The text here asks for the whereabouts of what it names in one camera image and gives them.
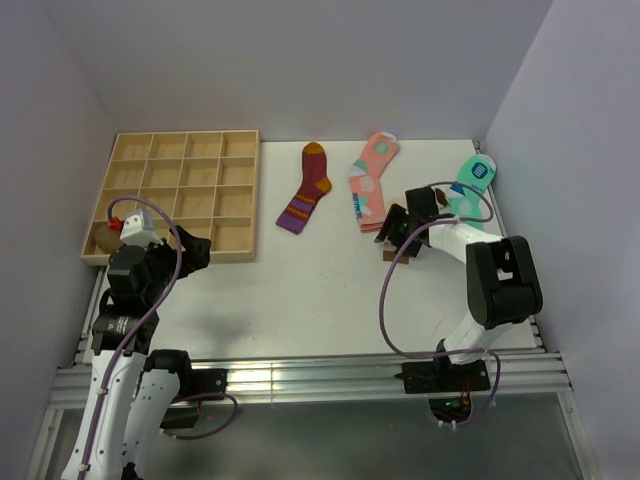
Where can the maroon purple striped sock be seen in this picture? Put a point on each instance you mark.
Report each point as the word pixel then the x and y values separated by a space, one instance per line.
pixel 314 186

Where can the wooden compartment tray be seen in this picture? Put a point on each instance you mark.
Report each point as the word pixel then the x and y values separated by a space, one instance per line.
pixel 205 181

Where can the mint green patterned sock pair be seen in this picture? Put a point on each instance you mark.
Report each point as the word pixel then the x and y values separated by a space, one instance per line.
pixel 472 182

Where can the aluminium rail frame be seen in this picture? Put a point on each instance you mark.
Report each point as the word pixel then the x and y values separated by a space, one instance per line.
pixel 312 392

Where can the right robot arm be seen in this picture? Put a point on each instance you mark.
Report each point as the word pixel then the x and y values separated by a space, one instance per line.
pixel 502 285

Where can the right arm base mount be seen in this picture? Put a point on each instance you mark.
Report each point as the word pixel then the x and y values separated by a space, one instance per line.
pixel 441 376

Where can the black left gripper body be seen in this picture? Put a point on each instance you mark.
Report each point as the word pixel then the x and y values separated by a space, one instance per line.
pixel 163 259

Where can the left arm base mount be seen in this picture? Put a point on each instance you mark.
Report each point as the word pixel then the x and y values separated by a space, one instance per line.
pixel 203 385

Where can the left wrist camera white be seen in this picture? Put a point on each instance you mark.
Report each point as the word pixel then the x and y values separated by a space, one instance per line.
pixel 137 229

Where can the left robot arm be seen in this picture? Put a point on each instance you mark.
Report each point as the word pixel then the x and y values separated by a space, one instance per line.
pixel 131 385

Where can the tan brown ribbed sock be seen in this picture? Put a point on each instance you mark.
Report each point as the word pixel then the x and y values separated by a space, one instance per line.
pixel 107 240

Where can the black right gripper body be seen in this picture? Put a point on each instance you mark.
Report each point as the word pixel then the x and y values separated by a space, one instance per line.
pixel 401 220

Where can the pink patterned sock pair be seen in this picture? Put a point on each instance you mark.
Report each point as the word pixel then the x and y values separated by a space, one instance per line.
pixel 364 180

